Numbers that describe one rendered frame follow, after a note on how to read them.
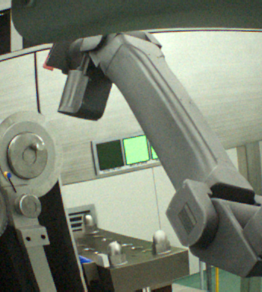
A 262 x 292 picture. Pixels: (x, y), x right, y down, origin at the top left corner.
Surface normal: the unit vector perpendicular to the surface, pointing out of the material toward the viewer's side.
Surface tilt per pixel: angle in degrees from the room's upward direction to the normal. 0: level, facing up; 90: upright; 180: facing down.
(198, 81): 90
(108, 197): 90
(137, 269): 90
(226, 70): 90
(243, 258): 66
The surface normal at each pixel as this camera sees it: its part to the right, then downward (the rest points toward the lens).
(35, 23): -0.65, 0.67
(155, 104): -0.83, -0.27
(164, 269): 0.44, 0.03
